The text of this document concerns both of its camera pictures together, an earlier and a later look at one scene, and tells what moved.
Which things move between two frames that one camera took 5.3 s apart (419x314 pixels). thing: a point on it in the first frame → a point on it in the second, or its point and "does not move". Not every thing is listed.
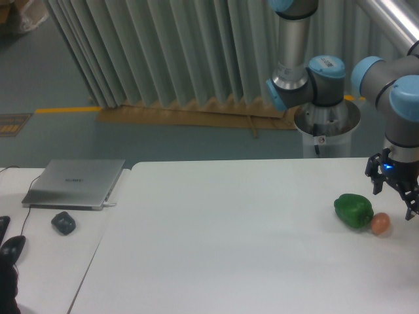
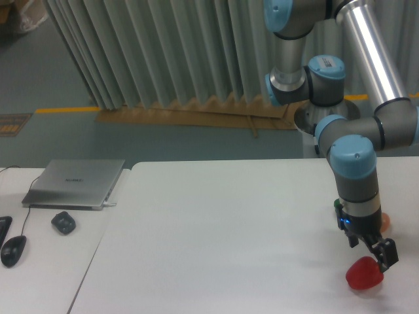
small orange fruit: x=380 y=223 does not move
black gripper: x=405 y=173 → x=370 y=228
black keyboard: x=4 y=221 does not move
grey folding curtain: x=131 y=50 does not move
